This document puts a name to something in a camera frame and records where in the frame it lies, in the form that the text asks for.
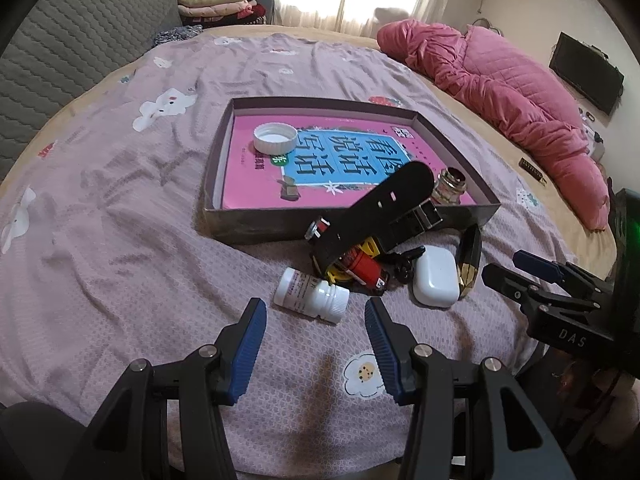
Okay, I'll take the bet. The black flat screen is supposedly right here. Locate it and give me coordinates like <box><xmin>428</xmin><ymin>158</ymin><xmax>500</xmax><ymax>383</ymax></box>
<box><xmin>549</xmin><ymin>32</ymin><xmax>625</xmax><ymax>117</ymax></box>

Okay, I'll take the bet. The metal pipe fitting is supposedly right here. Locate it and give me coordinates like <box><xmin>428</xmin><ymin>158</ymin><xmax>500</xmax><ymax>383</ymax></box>
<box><xmin>432</xmin><ymin>165</ymin><xmax>468</xmax><ymax>206</ymax></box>

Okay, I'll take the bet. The shallow cardboard box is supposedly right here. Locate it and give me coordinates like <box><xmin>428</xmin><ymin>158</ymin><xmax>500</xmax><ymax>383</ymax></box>
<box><xmin>202</xmin><ymin>97</ymin><xmax>502</xmax><ymax>246</ymax></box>

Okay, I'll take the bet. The pink quilt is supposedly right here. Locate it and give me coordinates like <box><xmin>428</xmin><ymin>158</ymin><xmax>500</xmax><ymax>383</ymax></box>
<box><xmin>376</xmin><ymin>19</ymin><xmax>611</xmax><ymax>233</ymax></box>

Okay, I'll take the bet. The white pill bottle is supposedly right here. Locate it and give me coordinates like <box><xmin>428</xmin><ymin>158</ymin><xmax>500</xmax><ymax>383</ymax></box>
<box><xmin>272</xmin><ymin>267</ymin><xmax>351</xmax><ymax>326</ymax></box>

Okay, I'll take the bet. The pile of folded clothes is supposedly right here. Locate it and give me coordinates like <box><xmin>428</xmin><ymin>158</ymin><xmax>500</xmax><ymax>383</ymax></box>
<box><xmin>177</xmin><ymin>0</ymin><xmax>273</xmax><ymax>26</ymax></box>

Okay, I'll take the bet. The white bottle cap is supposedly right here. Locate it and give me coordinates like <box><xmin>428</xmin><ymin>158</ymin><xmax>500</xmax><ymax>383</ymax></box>
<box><xmin>252</xmin><ymin>122</ymin><xmax>298</xmax><ymax>155</ymax></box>

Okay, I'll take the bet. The purple printed blanket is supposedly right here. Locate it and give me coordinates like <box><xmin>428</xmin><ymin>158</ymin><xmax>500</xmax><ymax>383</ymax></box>
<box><xmin>0</xmin><ymin>27</ymin><xmax>566</xmax><ymax>471</ymax></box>

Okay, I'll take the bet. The small dark rectangular object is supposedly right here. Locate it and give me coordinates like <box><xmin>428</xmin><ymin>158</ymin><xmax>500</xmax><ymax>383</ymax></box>
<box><xmin>519</xmin><ymin>157</ymin><xmax>547</xmax><ymax>182</ymax></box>

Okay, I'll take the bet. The white earbuds case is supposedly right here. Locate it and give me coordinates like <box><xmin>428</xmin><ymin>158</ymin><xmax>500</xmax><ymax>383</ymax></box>
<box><xmin>412</xmin><ymin>245</ymin><xmax>460</xmax><ymax>307</ymax></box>

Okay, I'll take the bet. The grey quilted headboard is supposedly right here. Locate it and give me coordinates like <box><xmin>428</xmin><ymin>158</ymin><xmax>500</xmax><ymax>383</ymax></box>
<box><xmin>0</xmin><ymin>0</ymin><xmax>183</xmax><ymax>181</ymax></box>

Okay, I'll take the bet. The dark patterned cloth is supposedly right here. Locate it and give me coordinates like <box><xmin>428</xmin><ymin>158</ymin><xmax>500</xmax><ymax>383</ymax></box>
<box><xmin>152</xmin><ymin>25</ymin><xmax>203</xmax><ymax>48</ymax></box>

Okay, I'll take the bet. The black plastic clip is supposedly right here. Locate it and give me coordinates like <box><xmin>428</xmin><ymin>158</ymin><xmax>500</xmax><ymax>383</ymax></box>
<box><xmin>390</xmin><ymin>246</ymin><xmax>426</xmax><ymax>283</ymax></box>

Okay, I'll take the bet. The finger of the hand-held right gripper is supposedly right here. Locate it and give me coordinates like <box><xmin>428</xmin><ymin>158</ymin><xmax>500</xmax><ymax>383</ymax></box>
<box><xmin>512</xmin><ymin>250</ymin><xmax>615</xmax><ymax>295</ymax></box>
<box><xmin>481</xmin><ymin>263</ymin><xmax>617</xmax><ymax>322</ymax></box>

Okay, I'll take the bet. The pink and blue book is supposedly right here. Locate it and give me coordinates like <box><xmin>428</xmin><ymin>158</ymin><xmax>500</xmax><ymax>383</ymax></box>
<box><xmin>220</xmin><ymin>114</ymin><xmax>478</xmax><ymax>210</ymax></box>

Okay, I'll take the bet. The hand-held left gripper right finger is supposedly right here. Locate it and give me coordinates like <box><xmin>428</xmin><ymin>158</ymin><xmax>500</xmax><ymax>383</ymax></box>
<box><xmin>364</xmin><ymin>297</ymin><xmax>566</xmax><ymax>480</ymax></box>

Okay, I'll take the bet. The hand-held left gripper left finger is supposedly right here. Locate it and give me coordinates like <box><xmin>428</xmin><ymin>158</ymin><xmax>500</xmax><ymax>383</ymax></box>
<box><xmin>75</xmin><ymin>297</ymin><xmax>268</xmax><ymax>480</ymax></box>

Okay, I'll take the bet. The red cylindrical gadget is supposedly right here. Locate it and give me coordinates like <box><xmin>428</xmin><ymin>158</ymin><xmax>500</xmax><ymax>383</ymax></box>
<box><xmin>345</xmin><ymin>252</ymin><xmax>388</xmax><ymax>295</ymax></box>

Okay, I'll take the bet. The black watch with yellow case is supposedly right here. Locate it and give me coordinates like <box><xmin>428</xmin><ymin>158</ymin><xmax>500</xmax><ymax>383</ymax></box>
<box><xmin>306</xmin><ymin>161</ymin><xmax>443</xmax><ymax>286</ymax></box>

